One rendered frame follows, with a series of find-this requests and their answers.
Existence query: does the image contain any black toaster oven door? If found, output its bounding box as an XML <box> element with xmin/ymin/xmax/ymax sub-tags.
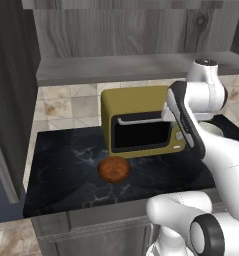
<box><xmin>110</xmin><ymin>111</ymin><xmax>175</xmax><ymax>154</ymax></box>

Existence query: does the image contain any white toaster oven handle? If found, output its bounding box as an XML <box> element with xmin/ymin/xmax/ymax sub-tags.
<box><xmin>117</xmin><ymin>114</ymin><xmax>169</xmax><ymax>127</ymax></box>

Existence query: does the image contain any grey base cabinet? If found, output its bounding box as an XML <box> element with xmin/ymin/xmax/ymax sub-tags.
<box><xmin>30</xmin><ymin>188</ymin><xmax>225</xmax><ymax>256</ymax></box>

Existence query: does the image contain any white bowl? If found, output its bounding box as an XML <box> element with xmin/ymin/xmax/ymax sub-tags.
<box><xmin>198</xmin><ymin>121</ymin><xmax>224</xmax><ymax>138</ymax></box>

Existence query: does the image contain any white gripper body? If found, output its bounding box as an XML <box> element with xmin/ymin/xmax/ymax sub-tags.
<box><xmin>161</xmin><ymin>102</ymin><xmax>176</xmax><ymax>123</ymax></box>

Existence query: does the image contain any yellow toaster oven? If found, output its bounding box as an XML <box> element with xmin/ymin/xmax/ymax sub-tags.
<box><xmin>100</xmin><ymin>85</ymin><xmax>189</xmax><ymax>160</ymax></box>

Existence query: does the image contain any brown wooden bowl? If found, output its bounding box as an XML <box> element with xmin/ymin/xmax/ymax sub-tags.
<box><xmin>96</xmin><ymin>156</ymin><xmax>132</xmax><ymax>184</ymax></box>

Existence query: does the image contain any grey wooden open cabinet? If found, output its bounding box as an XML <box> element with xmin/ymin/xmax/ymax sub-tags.
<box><xmin>20</xmin><ymin>0</ymin><xmax>239</xmax><ymax>87</ymax></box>

